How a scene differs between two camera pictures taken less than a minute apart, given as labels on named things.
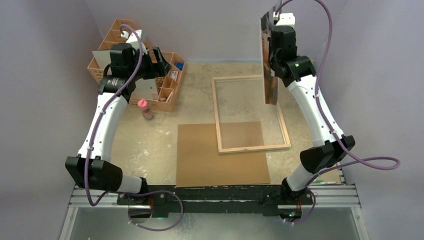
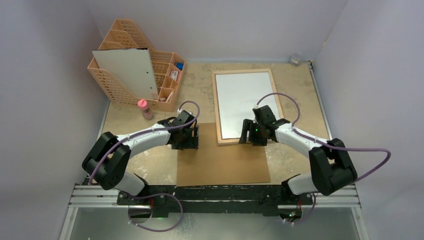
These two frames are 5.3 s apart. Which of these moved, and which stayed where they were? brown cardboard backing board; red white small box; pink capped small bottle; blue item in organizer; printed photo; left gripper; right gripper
Moved: left gripper; right gripper; printed photo
Stayed: pink capped small bottle; blue item in organizer; brown cardboard backing board; red white small box
